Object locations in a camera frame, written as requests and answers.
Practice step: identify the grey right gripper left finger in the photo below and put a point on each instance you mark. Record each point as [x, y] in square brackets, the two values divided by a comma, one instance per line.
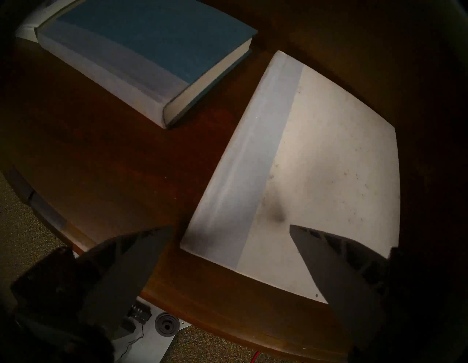
[120, 278]

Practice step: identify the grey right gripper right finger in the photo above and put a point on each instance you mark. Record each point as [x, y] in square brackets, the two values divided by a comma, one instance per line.
[336, 281]

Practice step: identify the cream book with grey spine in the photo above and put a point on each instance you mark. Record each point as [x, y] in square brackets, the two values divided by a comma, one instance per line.
[321, 161]

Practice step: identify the black electronics module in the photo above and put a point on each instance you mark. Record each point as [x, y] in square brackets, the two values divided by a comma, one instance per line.
[139, 313]

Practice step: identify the black round rubber pad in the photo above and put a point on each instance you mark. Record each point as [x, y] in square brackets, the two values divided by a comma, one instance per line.
[167, 323]

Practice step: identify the blue book with grey spine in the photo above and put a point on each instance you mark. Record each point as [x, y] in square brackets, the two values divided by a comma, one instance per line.
[153, 40]

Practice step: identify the white book with round emblem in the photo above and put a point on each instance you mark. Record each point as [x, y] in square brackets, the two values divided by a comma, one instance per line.
[33, 22]

